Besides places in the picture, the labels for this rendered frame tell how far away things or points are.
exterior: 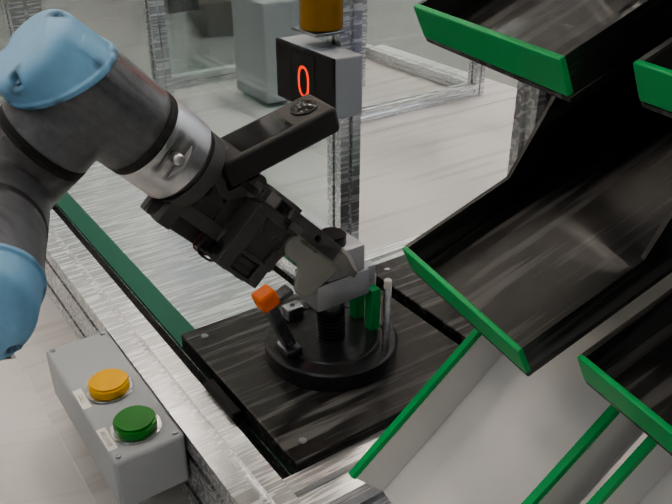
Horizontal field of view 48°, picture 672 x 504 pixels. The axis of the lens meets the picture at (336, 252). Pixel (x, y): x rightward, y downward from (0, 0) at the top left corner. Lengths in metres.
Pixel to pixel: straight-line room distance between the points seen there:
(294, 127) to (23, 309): 0.29
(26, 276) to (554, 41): 0.32
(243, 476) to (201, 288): 0.39
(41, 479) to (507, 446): 0.51
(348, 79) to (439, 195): 0.61
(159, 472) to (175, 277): 0.38
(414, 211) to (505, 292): 0.89
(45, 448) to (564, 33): 0.71
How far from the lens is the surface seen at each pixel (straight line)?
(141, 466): 0.75
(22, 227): 0.50
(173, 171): 0.60
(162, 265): 1.11
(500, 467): 0.59
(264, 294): 0.73
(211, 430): 0.76
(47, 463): 0.91
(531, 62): 0.38
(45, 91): 0.55
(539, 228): 0.53
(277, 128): 0.66
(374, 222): 1.33
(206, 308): 1.00
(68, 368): 0.86
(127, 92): 0.57
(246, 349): 0.83
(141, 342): 0.89
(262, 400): 0.76
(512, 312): 0.48
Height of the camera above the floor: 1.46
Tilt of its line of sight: 29 degrees down
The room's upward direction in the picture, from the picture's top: straight up
